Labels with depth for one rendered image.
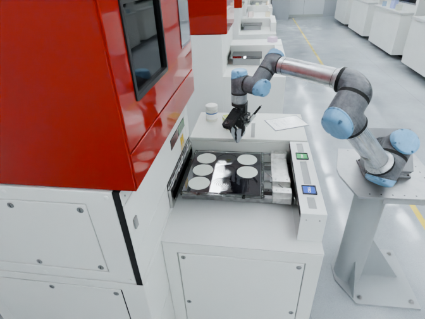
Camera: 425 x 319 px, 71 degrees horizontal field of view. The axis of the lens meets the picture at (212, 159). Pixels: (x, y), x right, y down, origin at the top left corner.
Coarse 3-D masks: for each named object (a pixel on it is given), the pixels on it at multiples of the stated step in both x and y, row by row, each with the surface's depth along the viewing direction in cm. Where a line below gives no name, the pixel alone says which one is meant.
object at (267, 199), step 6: (186, 198) 141; (192, 198) 140; (198, 198) 140; (204, 198) 139; (210, 198) 139; (216, 198) 138; (222, 198) 138; (228, 198) 137; (234, 198) 137; (240, 198) 136; (246, 198) 136; (252, 198) 135; (264, 198) 134; (270, 198) 134; (288, 204) 134
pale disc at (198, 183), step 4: (192, 180) 139; (196, 180) 139; (200, 180) 139; (204, 180) 139; (208, 180) 139; (188, 184) 137; (192, 184) 137; (196, 184) 136; (200, 184) 136; (204, 184) 136; (208, 184) 136; (192, 188) 134; (196, 188) 134; (200, 188) 134; (204, 188) 134
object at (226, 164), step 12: (216, 156) 156; (228, 156) 156; (192, 168) 148; (216, 168) 147; (228, 168) 147; (216, 180) 138; (228, 180) 138; (240, 180) 138; (252, 180) 137; (216, 192) 131; (228, 192) 130; (240, 192) 130; (252, 192) 130
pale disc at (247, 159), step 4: (240, 156) 155; (244, 156) 155; (248, 156) 155; (252, 156) 155; (240, 160) 152; (244, 160) 152; (248, 160) 152; (252, 160) 152; (256, 160) 152; (244, 164) 149; (248, 164) 149; (252, 164) 149
